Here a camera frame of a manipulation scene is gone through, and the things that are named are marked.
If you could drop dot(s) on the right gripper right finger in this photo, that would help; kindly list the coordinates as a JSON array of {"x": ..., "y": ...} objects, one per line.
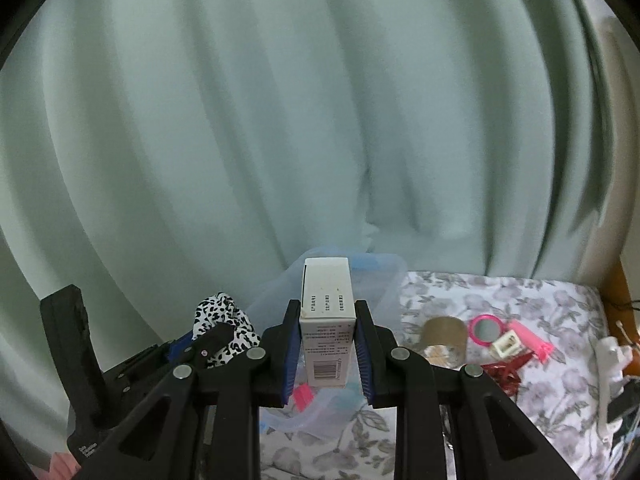
[{"x": 491, "y": 437}]

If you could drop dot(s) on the red foil star ornament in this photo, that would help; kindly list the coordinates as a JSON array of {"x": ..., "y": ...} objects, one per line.
[{"x": 505, "y": 373}]

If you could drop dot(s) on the clear plastic storage bin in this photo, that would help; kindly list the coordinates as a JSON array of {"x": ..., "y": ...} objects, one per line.
[{"x": 325, "y": 390}]

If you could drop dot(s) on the brown packing tape roll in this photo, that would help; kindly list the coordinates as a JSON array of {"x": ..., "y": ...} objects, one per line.
[{"x": 443, "y": 341}]

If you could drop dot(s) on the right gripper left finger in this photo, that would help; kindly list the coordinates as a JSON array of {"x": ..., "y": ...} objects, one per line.
[{"x": 203, "y": 423}]

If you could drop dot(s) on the pink hair comb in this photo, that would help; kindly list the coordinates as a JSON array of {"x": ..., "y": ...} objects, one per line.
[{"x": 541, "y": 348}]

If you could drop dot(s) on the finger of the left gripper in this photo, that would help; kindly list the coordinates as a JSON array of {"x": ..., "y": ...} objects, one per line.
[{"x": 180, "y": 350}]

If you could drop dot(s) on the white plastic sharpener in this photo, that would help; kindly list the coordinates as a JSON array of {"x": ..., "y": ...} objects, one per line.
[{"x": 506, "y": 346}]

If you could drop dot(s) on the white medicine box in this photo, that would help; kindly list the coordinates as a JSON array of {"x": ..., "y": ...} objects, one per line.
[{"x": 327, "y": 321}]

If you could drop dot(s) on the leopard print scrunchie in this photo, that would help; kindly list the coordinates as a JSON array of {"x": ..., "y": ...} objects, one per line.
[{"x": 221, "y": 330}]

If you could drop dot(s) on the white power strip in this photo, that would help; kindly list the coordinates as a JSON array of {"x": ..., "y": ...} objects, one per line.
[{"x": 614, "y": 402}]

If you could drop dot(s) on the mint green curtain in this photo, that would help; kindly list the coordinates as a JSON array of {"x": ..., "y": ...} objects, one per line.
[{"x": 156, "y": 151}]

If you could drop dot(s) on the pink round pocket mirror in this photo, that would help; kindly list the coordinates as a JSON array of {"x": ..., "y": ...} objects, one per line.
[{"x": 485, "y": 329}]

